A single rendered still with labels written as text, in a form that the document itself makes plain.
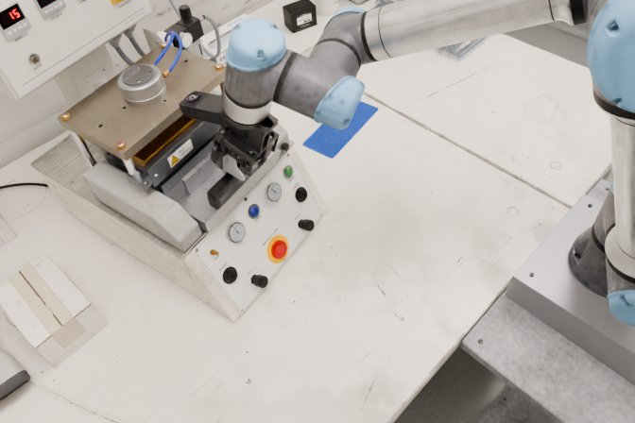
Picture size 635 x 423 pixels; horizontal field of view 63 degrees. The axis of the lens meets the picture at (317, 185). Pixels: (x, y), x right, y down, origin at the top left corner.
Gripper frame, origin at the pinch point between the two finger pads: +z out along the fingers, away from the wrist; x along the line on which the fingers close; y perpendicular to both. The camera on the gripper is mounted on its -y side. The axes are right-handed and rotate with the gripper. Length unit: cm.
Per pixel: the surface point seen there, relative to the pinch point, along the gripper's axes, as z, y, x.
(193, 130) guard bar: -2.3, -8.7, 0.5
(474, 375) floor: 76, 83, 32
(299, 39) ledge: 31, -24, 66
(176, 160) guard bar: 0.1, -7.6, -5.3
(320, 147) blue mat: 24.8, 5.8, 33.2
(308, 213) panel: 17.3, 15.5, 11.4
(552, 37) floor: 90, 46, 229
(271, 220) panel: 12.8, 11.0, 2.5
